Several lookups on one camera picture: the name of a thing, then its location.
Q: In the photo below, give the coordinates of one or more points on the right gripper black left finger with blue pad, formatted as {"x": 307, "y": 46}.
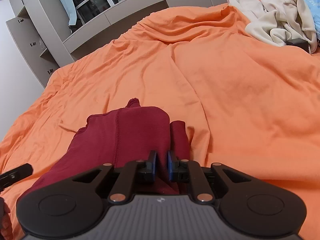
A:
{"x": 75, "y": 205}

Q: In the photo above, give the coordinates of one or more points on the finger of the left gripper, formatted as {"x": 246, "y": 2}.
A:
{"x": 11, "y": 177}

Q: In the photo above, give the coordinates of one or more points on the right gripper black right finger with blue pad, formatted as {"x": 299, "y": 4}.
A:
{"x": 246, "y": 204}

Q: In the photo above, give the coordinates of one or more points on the dark red long-sleeve shirt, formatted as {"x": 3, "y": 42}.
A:
{"x": 120, "y": 136}

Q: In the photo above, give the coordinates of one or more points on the cream white clothes pile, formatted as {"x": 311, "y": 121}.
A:
{"x": 275, "y": 22}

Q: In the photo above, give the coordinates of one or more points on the person's left hand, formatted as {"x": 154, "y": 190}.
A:
{"x": 6, "y": 225}

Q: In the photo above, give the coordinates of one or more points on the orange bed sheet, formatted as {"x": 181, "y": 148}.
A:
{"x": 249, "y": 105}

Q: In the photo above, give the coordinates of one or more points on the open grey wardrobe door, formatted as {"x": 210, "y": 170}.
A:
{"x": 32, "y": 48}

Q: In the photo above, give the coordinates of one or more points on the grey built-in wardrobe unit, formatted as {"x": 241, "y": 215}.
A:
{"x": 51, "y": 21}

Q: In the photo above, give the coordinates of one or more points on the small black box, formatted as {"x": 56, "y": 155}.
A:
{"x": 298, "y": 42}

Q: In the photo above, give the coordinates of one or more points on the light blue garment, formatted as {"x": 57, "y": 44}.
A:
{"x": 314, "y": 6}

